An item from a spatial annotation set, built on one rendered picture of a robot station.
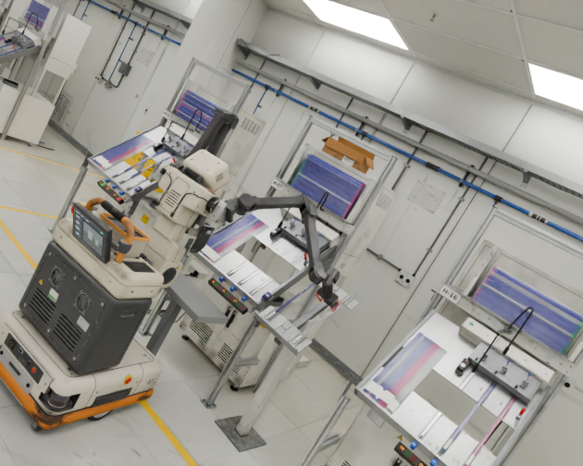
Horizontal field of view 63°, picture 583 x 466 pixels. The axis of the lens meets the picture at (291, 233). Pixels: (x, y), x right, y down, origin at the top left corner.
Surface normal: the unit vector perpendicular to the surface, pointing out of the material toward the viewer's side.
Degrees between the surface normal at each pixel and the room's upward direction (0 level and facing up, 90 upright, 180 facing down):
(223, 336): 90
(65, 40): 90
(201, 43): 90
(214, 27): 90
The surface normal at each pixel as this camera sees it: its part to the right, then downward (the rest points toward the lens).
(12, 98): 0.70, 0.49
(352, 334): -0.52, -0.15
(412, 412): -0.01, -0.72
